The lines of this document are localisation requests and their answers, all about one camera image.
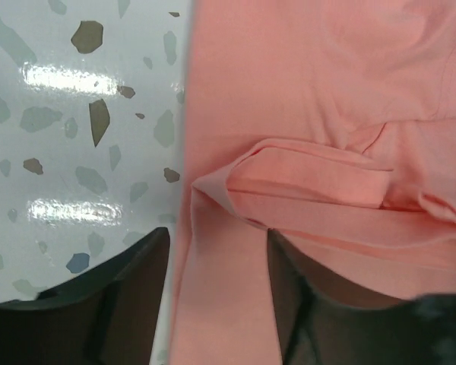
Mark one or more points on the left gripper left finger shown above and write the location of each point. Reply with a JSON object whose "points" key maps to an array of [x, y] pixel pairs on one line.
{"points": [[107, 315]]}

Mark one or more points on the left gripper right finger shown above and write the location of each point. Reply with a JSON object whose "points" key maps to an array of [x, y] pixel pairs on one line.
{"points": [[322, 318]]}

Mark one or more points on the salmon pink t shirt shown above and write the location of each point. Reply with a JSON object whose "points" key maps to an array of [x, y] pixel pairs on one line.
{"points": [[333, 123]]}

